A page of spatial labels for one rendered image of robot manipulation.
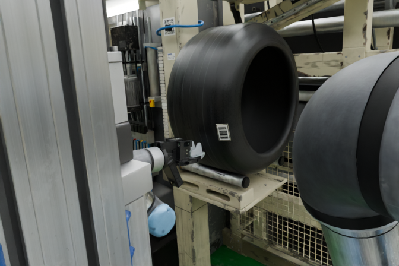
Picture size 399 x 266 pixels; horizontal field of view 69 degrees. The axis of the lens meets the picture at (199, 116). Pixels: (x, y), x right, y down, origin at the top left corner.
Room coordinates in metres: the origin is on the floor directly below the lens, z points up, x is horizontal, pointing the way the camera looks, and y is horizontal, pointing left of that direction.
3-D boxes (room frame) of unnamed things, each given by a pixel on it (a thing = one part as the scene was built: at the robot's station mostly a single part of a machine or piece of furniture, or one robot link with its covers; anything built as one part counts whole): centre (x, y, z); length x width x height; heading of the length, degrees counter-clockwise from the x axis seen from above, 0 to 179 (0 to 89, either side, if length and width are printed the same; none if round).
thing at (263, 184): (1.24, -0.13, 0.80); 0.37 x 0.36 x 0.02; 137
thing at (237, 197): (1.14, -0.03, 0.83); 0.36 x 0.09 x 0.06; 47
